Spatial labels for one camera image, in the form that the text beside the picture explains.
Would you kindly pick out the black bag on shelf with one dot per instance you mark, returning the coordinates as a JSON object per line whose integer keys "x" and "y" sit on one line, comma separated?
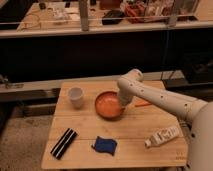
{"x": 112, "y": 17}

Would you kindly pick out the red object on shelf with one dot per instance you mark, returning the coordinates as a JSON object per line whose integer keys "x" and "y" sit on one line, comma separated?
{"x": 135, "y": 13}

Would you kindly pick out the grey metal post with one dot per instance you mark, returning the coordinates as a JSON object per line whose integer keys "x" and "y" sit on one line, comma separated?
{"x": 83, "y": 9}

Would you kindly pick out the white cup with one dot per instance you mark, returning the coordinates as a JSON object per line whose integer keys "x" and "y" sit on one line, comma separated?
{"x": 75, "y": 96}

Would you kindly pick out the white plastic bottle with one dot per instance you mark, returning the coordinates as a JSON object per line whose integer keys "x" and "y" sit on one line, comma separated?
{"x": 163, "y": 136}

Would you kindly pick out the orange ceramic bowl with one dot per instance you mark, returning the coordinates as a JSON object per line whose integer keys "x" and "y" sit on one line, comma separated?
{"x": 107, "y": 105}

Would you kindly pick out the black striped case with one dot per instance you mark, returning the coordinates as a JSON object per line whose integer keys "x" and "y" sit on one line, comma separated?
{"x": 63, "y": 143}

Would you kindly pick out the orange carrot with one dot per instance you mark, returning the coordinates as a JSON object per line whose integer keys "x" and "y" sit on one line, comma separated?
{"x": 142, "y": 103}

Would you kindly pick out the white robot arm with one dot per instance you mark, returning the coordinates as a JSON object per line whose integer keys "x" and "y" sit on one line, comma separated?
{"x": 196, "y": 112}

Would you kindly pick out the blue cloth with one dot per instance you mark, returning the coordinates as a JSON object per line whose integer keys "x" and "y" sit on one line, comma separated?
{"x": 104, "y": 145}

